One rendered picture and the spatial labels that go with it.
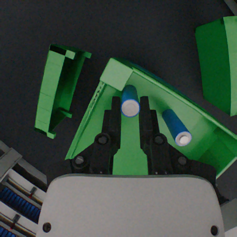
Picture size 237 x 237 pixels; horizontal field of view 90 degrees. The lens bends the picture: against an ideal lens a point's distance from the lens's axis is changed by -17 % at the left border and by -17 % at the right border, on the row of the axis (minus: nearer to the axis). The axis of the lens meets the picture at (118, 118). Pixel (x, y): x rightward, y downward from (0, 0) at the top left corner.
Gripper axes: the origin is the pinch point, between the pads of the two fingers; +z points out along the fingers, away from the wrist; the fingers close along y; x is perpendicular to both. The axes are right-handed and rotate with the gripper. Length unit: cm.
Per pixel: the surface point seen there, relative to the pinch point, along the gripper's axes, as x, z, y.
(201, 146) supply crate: -9.9, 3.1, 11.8
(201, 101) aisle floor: -31, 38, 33
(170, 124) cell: -2.8, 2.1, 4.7
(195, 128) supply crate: -6.8, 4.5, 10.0
